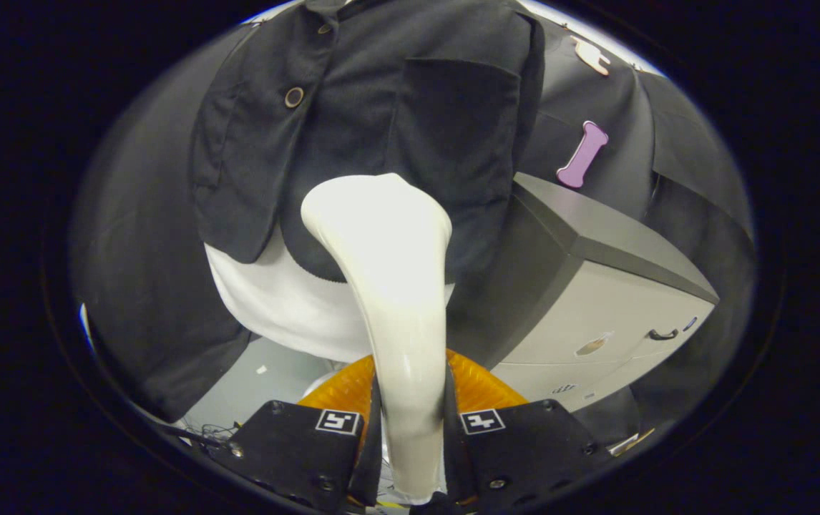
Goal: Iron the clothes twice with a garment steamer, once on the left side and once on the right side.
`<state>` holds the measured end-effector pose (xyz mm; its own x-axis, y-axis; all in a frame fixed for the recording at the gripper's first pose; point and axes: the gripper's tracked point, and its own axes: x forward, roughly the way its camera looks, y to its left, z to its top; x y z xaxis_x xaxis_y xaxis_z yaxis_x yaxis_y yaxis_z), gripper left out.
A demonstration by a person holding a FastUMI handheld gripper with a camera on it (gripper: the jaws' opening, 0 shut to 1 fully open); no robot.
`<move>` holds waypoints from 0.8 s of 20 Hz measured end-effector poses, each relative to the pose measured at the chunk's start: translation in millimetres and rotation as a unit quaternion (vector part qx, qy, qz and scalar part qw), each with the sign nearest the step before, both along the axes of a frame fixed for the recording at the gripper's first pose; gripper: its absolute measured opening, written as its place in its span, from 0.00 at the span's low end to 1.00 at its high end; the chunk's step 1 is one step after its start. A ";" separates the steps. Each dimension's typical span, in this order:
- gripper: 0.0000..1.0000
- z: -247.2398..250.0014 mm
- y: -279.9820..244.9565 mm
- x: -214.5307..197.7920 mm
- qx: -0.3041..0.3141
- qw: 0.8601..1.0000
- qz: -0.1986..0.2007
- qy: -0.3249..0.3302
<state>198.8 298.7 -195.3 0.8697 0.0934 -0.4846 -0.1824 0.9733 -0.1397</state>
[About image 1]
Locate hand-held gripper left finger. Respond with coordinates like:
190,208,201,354
208,354,384,514

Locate black suit jacket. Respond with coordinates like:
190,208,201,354
192,0,547,283

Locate black backdrop cloth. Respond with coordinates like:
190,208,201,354
70,14,756,444

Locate grey cabinet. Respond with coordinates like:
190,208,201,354
446,172,720,413

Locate white garment steamer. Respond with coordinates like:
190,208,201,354
301,173,454,506

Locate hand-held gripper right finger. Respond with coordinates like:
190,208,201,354
441,349,615,514

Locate black cable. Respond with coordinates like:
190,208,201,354
160,422,239,450

